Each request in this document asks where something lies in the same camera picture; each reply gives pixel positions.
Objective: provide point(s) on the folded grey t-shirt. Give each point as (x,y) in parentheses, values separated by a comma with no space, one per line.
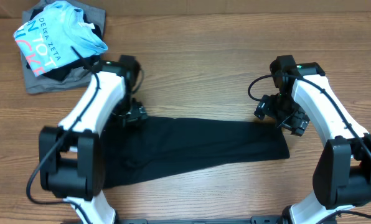
(78,77)

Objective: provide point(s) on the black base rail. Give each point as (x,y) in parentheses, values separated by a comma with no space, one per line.
(198,221)

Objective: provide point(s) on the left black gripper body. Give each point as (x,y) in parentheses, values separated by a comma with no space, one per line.
(136,112)

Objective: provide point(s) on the light blue printed t-shirt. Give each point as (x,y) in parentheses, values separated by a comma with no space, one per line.
(47,40)

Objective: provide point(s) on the folded black garment in stack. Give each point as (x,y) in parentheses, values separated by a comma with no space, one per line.
(60,73)

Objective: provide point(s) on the black t-shirt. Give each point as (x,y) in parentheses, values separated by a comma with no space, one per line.
(161,147)

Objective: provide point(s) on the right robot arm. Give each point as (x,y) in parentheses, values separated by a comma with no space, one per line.
(342,178)

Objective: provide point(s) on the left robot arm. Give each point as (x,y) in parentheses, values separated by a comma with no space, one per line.
(71,163)

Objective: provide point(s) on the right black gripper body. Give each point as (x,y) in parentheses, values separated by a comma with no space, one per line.
(282,108)

